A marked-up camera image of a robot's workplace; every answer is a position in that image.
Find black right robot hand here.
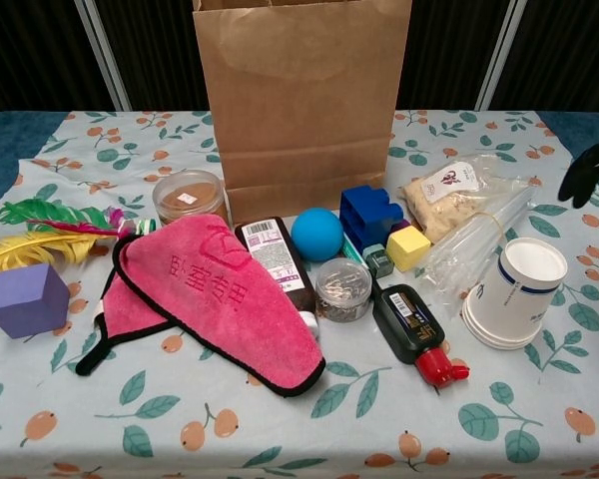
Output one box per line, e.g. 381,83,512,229
557,142,599,210

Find white paper cup stack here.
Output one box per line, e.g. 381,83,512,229
460,237,569,350

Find clear plastic bags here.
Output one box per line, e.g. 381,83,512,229
418,187,538,308

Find clear bag of beige grains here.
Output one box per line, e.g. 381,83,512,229
401,153,543,245

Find brown paper bag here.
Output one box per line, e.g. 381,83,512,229
192,0,413,229

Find silver metal pole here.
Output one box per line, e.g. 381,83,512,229
476,0,528,112
74,0,133,112

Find yellow foam cube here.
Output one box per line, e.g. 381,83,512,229
385,223,432,273

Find blue plastic building block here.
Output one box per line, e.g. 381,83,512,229
338,185,404,253

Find small dark green box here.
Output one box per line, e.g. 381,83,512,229
363,242,395,279

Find dark green bottle red cap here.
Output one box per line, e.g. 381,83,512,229
371,282,471,390

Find teal and white flat box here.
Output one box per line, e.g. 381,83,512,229
339,233,375,268

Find clear jar of paper clips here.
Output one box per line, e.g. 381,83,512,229
312,256,372,324

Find blue rubber ball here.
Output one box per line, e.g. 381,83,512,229
291,207,344,263

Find brown bottle with barcode label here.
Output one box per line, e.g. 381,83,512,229
234,215,322,338

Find pink towel with black trim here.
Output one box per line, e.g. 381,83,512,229
75,213,327,399

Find round jar of brown powder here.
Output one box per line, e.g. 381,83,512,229
152,169,230,227

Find floral print tablecloth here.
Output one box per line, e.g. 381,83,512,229
0,110,599,479

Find colourful feather shuttlecock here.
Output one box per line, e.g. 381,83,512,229
0,197,159,305

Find purple foam cube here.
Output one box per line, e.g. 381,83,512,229
0,262,72,340

